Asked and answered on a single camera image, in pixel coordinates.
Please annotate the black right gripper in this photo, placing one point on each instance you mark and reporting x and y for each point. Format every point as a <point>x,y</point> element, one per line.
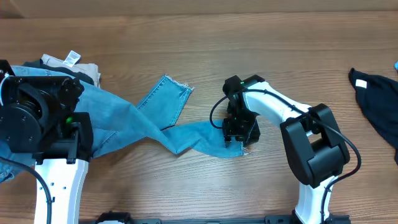
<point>237,134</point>

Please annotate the blue denim jeans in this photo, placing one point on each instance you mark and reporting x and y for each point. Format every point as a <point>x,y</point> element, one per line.
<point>117,123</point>

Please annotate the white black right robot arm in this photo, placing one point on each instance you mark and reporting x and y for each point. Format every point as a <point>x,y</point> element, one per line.
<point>316,153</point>

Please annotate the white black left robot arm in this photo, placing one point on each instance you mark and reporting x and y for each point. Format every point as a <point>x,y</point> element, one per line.
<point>38,117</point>

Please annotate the black garment right side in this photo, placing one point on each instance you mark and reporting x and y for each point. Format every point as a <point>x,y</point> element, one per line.
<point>376,96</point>

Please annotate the black shirt white letters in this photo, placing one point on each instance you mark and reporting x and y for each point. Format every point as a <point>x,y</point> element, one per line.
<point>39,64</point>

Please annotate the folded beige garment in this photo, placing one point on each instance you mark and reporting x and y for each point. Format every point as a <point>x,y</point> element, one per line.
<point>72,63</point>

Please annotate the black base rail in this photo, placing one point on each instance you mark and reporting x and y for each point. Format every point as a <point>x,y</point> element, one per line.
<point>125,218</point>

